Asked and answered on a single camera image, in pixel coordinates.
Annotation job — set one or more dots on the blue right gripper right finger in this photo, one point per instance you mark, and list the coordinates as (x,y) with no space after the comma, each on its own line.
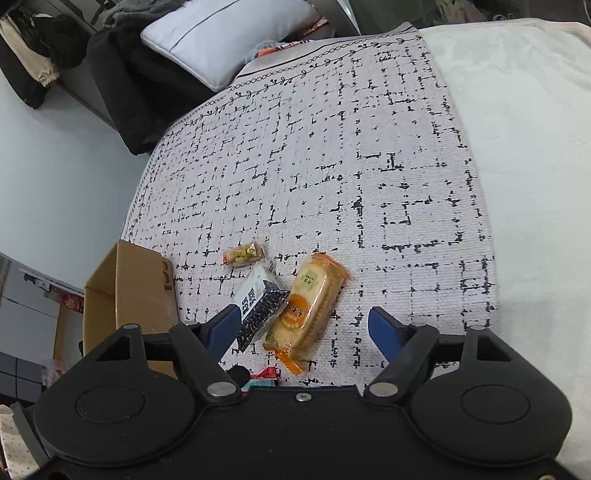
(388,334)

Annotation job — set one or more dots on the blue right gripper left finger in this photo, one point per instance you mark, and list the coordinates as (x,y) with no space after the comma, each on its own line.
(221,331)

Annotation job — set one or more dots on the black white snack packet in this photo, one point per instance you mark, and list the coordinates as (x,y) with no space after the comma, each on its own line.
(260,299)

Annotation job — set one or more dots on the red white snack bar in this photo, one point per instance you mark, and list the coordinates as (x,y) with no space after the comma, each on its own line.
(269,377)

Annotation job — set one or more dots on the yellow orange cracker pack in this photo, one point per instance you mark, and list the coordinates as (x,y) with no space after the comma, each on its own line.
(310,304)

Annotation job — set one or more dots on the small gold candy packet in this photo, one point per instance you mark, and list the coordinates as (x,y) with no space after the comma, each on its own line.
(243,254)

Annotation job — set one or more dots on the cardboard box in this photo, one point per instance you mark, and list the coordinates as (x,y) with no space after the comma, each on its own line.
(132,284)

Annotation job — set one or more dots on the patterned white bed cover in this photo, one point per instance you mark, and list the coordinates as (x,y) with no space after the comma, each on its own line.
(349,147)

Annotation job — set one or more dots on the white fluffy blanket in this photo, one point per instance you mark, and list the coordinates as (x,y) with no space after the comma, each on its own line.
(522,89)

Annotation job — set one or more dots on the grey white pillow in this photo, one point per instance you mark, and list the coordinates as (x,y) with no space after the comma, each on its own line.
(211,39)

